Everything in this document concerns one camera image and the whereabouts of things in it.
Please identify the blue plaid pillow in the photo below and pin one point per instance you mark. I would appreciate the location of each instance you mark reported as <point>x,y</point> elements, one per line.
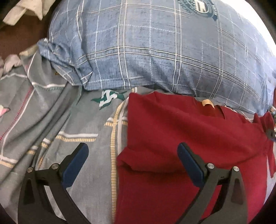
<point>209,49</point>

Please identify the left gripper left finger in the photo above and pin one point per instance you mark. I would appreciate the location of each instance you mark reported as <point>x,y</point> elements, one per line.
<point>44,197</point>

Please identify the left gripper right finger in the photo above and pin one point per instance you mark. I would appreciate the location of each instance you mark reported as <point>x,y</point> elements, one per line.
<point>221,197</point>

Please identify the red knit garment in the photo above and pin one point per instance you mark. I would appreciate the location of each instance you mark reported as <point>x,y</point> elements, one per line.
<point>154,187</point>

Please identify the white crumpled cloth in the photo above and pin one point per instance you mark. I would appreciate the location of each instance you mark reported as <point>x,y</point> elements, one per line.
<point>33,8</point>

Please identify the grey patterned bed sheet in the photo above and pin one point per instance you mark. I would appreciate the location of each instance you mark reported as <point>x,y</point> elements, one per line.
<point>44,118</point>

